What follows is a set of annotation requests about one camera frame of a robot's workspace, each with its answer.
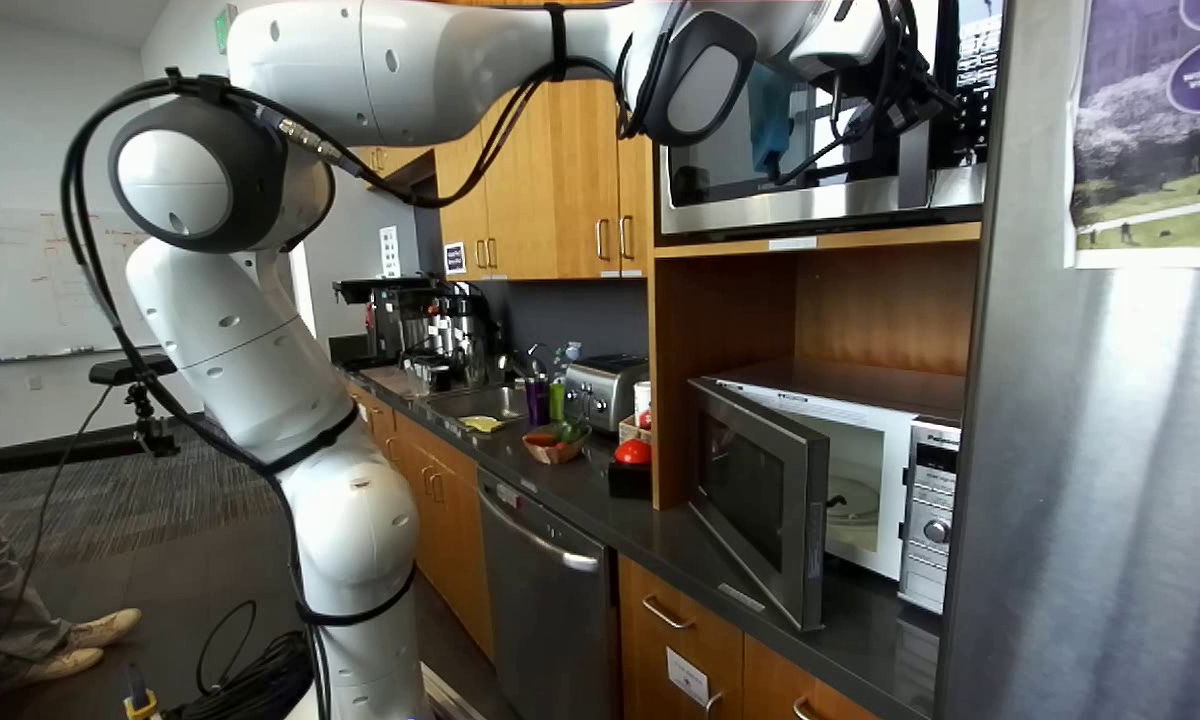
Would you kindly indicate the blue white wall sign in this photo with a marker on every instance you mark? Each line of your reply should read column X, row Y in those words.
column 453, row 257

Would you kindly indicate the white microwave with open door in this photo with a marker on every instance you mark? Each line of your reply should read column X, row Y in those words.
column 774, row 506

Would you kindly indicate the silver toaster oven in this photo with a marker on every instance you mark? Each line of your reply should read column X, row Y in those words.
column 600, row 393

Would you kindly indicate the white strip label on countertop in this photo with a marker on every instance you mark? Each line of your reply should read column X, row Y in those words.
column 742, row 598

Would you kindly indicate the green exit sign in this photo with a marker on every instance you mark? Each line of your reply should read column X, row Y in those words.
column 221, row 26

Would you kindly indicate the beige shoe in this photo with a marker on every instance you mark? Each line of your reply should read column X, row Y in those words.
column 52, row 665
column 104, row 626

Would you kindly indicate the black coffee machine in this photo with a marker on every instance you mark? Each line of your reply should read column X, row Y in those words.
column 447, row 323

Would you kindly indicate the white label on cabinet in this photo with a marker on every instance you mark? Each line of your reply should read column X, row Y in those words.
column 688, row 676

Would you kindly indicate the white mug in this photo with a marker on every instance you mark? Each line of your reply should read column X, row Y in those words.
column 640, row 400

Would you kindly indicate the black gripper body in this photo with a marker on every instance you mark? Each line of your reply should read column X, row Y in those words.
column 901, row 83

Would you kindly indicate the green bottle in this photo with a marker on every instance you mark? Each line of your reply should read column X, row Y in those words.
column 559, row 400

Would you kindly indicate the wooden microwave shelf unit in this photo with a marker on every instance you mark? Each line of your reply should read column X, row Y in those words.
column 881, row 312

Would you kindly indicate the wooden wall cabinet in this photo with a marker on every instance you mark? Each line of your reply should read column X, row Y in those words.
column 546, row 214

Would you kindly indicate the brown bowl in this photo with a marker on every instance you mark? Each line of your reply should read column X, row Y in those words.
column 550, row 447

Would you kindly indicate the stainless steel refrigerator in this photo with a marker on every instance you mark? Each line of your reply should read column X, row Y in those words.
column 1104, row 506

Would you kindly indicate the yellow sponge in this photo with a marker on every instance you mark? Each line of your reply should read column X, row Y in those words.
column 482, row 426

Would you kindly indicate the stainless steel dishwasher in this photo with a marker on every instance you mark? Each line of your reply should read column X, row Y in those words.
column 546, row 614

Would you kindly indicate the wooden base cabinet with label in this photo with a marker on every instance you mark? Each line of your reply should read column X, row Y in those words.
column 682, row 661

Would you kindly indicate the yellow black plug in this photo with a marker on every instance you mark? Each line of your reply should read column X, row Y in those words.
column 142, row 703

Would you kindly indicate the purple bottle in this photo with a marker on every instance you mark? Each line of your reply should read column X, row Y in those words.
column 538, row 400

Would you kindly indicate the metal cup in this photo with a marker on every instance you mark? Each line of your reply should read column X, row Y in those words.
column 511, row 400

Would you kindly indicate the stainless steel black microwave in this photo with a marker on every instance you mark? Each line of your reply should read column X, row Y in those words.
column 826, row 203

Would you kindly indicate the purple landscape poster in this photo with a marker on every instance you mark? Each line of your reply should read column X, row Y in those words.
column 1162, row 135

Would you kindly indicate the small black container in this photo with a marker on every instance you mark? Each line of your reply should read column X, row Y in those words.
column 428, row 373

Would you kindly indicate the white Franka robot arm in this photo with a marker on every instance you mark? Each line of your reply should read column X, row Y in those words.
column 403, row 66

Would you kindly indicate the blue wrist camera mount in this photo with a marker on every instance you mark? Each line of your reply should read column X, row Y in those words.
column 768, row 143

